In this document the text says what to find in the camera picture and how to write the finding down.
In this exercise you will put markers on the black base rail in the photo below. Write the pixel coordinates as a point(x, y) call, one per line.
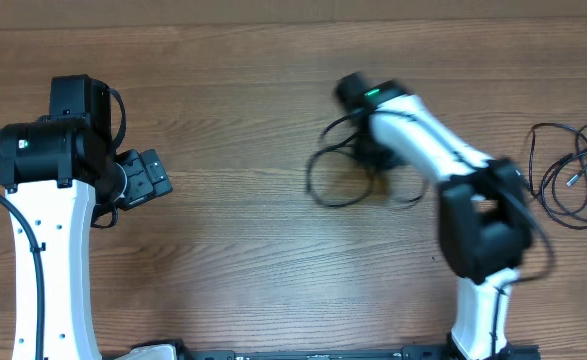
point(176, 349)

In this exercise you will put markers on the brown cardboard back panel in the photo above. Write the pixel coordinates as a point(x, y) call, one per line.
point(67, 14)

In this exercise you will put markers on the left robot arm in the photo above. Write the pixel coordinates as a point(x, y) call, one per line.
point(61, 173)

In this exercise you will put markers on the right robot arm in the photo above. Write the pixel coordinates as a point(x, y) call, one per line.
point(484, 224)

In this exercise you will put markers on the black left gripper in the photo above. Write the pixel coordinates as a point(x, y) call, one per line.
point(148, 174)

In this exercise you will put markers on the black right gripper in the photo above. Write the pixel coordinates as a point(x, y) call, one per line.
point(366, 155)

